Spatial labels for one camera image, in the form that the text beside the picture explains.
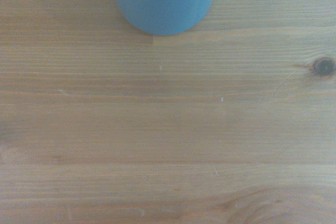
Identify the blue enamel mug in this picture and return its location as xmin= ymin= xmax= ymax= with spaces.
xmin=104 ymin=0 xmax=221 ymax=36

